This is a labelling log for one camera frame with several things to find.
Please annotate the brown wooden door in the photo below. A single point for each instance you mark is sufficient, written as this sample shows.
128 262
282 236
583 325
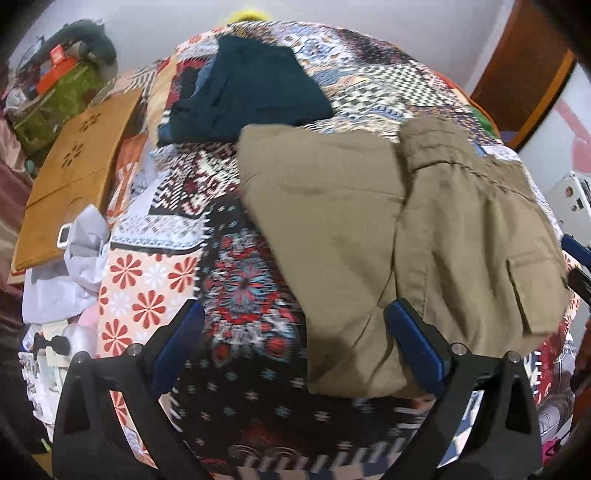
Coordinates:
521 69

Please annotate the small orange box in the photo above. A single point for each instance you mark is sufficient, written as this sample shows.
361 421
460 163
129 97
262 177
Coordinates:
56 54

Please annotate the grey plush toy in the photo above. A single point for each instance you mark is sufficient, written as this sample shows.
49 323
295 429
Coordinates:
99 44

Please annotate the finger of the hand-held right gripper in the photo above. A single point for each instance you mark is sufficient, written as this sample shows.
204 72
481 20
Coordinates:
582 282
575 249

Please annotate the lilac bag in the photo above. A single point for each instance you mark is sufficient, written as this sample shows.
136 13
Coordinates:
510 139

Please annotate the yellow foam arch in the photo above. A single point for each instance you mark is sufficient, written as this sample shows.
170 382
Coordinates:
249 11

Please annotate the black screw knob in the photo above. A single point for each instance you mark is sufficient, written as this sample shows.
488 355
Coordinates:
57 344

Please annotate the patchwork printed blanket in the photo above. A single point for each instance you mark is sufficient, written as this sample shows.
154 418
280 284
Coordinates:
240 286

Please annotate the green patterned storage box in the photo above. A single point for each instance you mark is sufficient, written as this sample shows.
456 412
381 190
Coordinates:
69 99

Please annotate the flat orange box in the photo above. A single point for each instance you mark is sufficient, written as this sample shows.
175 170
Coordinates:
53 78

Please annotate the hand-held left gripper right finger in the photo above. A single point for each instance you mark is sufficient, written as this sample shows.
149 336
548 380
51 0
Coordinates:
418 341

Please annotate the dark navy folded garment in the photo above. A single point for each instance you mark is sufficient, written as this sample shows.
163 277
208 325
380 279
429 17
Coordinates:
258 87

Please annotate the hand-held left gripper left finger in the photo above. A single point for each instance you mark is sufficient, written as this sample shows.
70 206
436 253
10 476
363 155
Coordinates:
178 346

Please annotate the white appliance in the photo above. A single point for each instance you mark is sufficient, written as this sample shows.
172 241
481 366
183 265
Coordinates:
570 198

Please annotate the white crumpled cloth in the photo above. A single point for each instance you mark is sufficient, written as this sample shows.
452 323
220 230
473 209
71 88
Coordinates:
55 286

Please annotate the khaki pants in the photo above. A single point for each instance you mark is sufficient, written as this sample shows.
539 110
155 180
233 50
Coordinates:
346 230

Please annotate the wooden lap desk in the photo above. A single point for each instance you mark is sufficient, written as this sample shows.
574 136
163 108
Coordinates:
78 184

